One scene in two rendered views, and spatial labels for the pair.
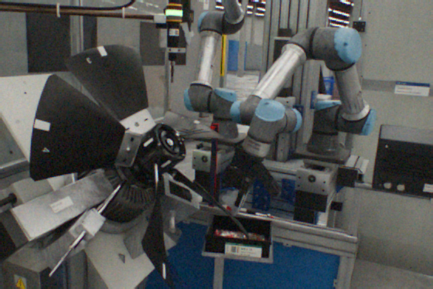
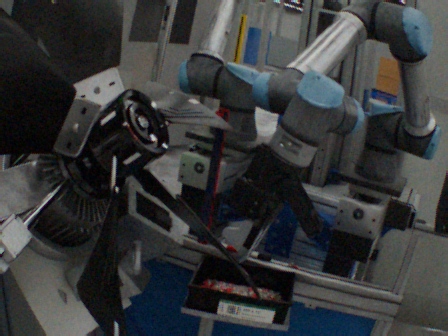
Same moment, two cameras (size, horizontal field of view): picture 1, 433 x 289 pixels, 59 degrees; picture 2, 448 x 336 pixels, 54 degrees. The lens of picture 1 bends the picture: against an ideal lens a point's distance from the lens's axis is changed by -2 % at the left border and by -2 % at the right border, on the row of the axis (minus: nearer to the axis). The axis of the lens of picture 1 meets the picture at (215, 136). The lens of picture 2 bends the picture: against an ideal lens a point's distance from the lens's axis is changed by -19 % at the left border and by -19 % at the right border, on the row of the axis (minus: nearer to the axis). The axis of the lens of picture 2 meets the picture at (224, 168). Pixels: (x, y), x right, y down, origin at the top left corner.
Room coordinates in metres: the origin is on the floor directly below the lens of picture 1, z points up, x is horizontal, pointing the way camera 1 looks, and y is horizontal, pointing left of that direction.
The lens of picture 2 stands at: (0.23, 0.01, 1.38)
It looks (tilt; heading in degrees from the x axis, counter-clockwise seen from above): 15 degrees down; 359
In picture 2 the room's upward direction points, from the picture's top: 10 degrees clockwise
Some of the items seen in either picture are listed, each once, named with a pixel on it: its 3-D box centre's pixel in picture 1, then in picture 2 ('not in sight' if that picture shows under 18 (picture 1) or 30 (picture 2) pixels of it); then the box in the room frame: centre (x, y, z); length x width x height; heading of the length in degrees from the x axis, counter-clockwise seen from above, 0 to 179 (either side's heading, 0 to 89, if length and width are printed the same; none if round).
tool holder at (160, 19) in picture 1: (169, 33); not in sight; (1.11, 0.14, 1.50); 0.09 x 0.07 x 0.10; 103
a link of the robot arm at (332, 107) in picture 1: (329, 114); (386, 124); (1.70, -0.49, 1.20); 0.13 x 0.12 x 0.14; 51
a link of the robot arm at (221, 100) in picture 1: (223, 102); (239, 84); (1.92, -0.03, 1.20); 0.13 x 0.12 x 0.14; 73
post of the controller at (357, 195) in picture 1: (356, 208); (409, 258); (1.25, -0.49, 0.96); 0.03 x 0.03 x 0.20; 68
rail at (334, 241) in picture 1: (235, 220); (238, 267); (1.41, -0.09, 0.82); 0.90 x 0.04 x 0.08; 68
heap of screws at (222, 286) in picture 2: (239, 242); (241, 299); (1.23, -0.10, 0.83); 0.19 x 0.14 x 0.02; 82
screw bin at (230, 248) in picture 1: (239, 236); (242, 292); (1.23, -0.10, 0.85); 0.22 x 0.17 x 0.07; 82
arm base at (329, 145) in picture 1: (324, 140); (378, 160); (1.71, -0.49, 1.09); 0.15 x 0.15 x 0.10
